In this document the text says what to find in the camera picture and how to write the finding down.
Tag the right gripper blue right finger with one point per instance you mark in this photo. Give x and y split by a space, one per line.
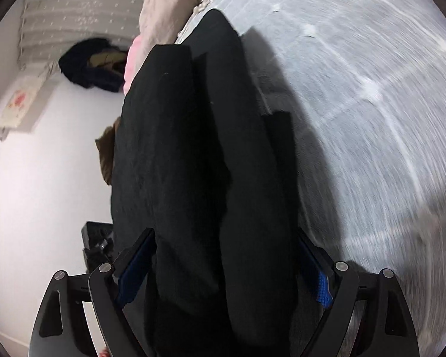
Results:
326 277

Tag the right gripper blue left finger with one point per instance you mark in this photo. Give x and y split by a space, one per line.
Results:
132 266

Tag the large black coat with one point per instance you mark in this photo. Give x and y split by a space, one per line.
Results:
198 163

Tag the folded brown garment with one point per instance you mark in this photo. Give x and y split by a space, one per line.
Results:
106 148

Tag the light blue fringed bedspread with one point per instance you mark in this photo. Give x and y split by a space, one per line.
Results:
365 83

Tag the grey star patterned curtain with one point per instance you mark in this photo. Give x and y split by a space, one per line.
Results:
50 27

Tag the beige pink duvet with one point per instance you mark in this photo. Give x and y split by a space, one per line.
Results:
160 22

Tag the dark clothes hanging on wall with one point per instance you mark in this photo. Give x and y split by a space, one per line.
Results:
96 63

